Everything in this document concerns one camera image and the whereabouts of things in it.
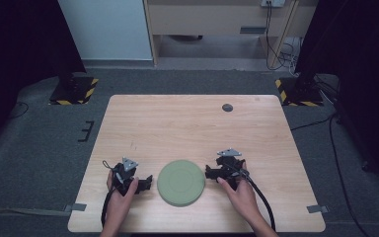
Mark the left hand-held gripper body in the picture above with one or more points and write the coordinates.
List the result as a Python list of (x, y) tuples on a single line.
[(121, 176)]

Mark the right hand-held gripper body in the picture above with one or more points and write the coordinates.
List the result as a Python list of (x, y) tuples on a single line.
[(231, 164)]

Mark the person's left hand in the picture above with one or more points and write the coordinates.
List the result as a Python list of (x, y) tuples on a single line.
[(120, 202)]

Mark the person's right hand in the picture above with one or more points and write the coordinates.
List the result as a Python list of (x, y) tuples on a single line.
[(243, 197)]

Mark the grey tape piece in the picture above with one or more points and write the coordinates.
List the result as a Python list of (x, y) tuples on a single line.
[(317, 209), (76, 207)]

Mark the grey round table grommet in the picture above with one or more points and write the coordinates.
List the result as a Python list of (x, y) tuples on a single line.
[(227, 107)]

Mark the black hazard-striped stand base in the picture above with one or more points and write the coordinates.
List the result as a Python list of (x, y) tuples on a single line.
[(301, 95), (75, 92)]

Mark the white partition panel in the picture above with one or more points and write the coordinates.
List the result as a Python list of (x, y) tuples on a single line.
[(105, 29)]

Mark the black curtain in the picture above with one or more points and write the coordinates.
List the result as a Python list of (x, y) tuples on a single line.
[(358, 49), (19, 49)]

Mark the white power strip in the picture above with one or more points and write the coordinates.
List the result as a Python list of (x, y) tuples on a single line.
[(273, 2)]

